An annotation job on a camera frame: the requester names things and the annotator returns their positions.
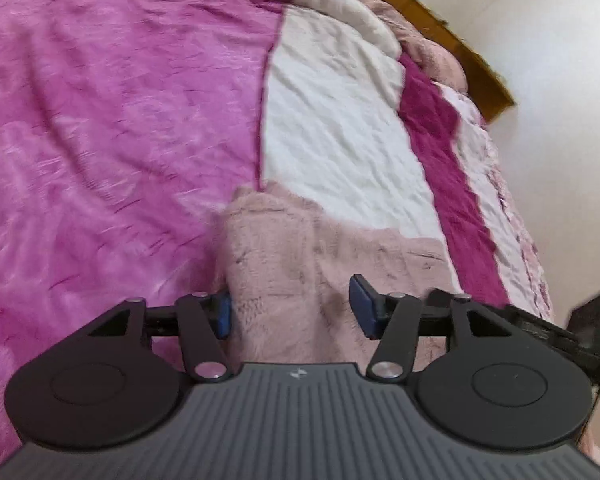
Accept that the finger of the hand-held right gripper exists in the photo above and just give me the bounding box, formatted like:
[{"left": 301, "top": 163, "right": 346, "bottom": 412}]
[{"left": 426, "top": 287, "right": 455, "bottom": 307}]

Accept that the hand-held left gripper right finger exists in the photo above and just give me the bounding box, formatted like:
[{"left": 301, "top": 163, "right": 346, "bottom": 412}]
[{"left": 349, "top": 274, "right": 513, "bottom": 382}]

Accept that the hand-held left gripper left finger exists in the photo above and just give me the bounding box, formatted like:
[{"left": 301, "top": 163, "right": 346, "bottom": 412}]
[{"left": 87, "top": 291, "right": 232, "bottom": 382}]

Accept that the pink knit sweater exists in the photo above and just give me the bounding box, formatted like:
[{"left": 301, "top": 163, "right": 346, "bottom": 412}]
[{"left": 211, "top": 182, "right": 571, "bottom": 386}]

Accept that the purple and white patchwork quilt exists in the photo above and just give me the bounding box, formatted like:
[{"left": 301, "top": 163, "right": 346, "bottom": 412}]
[{"left": 0, "top": 0, "right": 556, "bottom": 461}]

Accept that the pink fluffy blanket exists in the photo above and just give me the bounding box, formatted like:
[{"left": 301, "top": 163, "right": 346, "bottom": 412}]
[{"left": 345, "top": 0, "right": 470, "bottom": 106}]

